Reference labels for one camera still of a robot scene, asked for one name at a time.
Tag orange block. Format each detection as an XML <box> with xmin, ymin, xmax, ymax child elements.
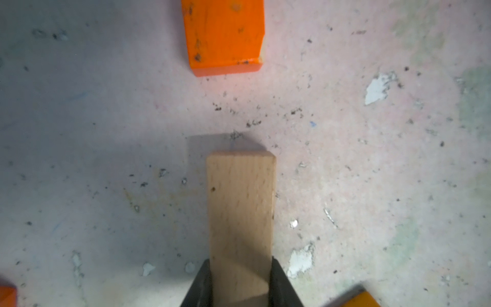
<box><xmin>0</xmin><ymin>286</ymin><xmax>17</xmax><ymax>307</ymax></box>
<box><xmin>341</xmin><ymin>291</ymin><xmax>381</xmax><ymax>307</ymax></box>
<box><xmin>181</xmin><ymin>0</ymin><xmax>265</xmax><ymax>78</ymax></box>

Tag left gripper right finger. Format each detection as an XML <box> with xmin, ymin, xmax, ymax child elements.
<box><xmin>269</xmin><ymin>257</ymin><xmax>304</xmax><ymax>307</ymax></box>

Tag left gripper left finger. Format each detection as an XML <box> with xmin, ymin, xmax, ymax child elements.
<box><xmin>180</xmin><ymin>259</ymin><xmax>213</xmax><ymax>307</ymax></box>

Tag natural wood block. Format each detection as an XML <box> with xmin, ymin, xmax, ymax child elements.
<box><xmin>206</xmin><ymin>151</ymin><xmax>276</xmax><ymax>306</ymax></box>

